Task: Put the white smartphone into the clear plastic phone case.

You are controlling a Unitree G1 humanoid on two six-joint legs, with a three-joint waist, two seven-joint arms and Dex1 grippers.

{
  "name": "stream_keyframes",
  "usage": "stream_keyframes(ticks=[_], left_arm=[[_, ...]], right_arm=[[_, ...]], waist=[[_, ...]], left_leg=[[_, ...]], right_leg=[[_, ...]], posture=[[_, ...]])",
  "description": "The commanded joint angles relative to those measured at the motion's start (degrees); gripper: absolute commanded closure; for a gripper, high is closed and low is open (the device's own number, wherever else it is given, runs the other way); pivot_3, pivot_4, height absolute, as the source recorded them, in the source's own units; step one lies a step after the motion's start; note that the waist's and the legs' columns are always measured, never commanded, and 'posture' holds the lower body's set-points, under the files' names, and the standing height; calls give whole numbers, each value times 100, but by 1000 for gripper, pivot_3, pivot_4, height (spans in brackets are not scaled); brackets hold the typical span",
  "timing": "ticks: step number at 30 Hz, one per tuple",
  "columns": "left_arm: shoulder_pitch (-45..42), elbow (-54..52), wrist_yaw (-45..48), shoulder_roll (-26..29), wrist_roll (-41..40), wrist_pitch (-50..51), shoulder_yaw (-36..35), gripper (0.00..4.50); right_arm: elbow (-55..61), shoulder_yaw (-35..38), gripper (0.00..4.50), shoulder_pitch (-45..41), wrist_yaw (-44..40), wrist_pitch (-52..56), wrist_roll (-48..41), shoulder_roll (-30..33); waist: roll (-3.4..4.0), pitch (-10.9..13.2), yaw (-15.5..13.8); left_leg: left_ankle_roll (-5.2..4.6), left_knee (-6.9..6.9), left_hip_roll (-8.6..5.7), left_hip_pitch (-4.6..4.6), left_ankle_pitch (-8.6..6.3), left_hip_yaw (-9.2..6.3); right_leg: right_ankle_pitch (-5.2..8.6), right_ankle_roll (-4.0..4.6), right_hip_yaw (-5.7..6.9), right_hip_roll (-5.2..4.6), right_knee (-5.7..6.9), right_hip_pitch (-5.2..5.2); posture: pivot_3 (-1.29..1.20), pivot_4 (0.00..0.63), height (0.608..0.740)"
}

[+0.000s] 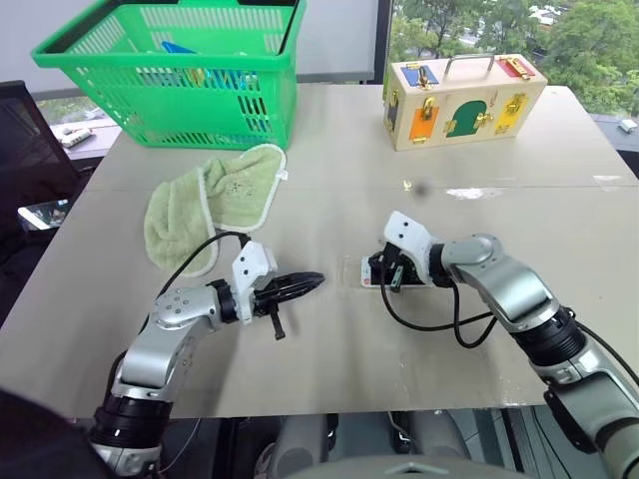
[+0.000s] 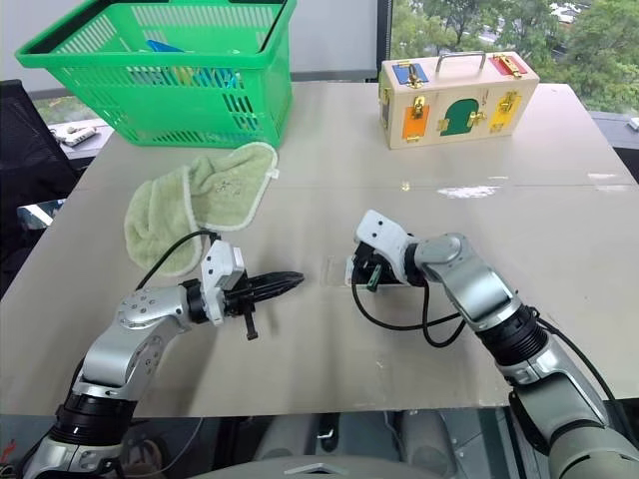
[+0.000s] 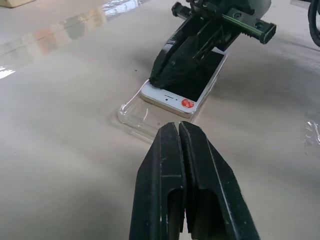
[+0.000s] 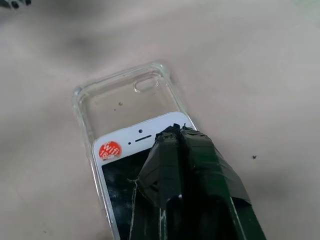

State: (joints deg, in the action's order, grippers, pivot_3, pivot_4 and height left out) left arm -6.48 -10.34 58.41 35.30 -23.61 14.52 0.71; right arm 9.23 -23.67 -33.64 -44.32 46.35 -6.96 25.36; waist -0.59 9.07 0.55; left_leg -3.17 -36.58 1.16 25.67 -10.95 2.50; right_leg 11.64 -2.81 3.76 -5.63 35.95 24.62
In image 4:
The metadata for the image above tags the clear plastic phone case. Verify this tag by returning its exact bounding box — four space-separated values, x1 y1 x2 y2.
72 59 200 240

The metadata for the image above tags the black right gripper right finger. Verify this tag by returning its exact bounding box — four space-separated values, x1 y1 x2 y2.
179 124 269 240

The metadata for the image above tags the white smartphone with orange sticker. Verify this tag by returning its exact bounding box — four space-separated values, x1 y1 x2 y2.
92 111 200 240

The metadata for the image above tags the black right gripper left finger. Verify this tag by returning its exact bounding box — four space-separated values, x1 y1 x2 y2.
127 123 184 240

